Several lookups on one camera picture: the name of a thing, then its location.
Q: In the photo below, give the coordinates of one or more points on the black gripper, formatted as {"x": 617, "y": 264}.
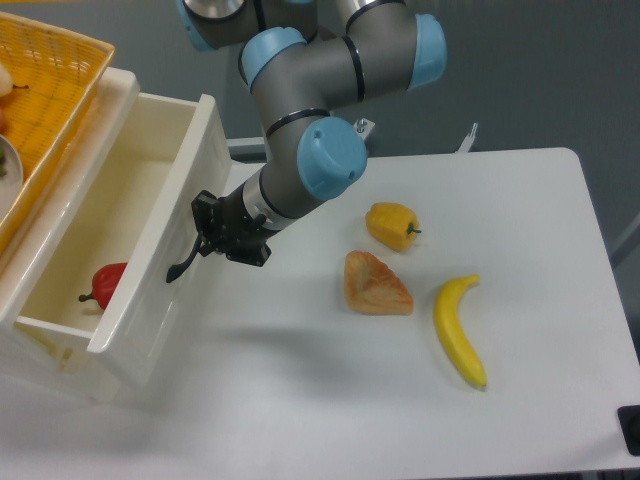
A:
{"x": 235, "y": 233}

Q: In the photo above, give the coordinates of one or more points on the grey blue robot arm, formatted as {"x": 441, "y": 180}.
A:
{"x": 298, "y": 78}

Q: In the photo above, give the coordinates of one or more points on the white drawer cabinet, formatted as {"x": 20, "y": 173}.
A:
{"x": 44, "y": 352}

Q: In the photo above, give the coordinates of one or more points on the red bell pepper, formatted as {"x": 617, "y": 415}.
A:
{"x": 104, "y": 283}

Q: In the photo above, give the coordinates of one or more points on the toy croissant pastry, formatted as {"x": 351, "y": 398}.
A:
{"x": 370, "y": 287}

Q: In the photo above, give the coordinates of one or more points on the yellow bell pepper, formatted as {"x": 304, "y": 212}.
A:
{"x": 392, "y": 224}

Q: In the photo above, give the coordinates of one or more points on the yellow banana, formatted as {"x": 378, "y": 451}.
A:
{"x": 451, "y": 334}

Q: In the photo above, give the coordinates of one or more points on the yellow woven basket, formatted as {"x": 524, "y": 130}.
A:
{"x": 58, "y": 71}

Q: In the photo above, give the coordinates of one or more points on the pale pear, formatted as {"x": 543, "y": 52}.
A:
{"x": 7, "y": 83}

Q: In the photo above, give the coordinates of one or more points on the black corner device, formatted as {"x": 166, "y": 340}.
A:
{"x": 629, "y": 419}

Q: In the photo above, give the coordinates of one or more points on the white table bracket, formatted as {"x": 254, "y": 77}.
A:
{"x": 468, "y": 141}

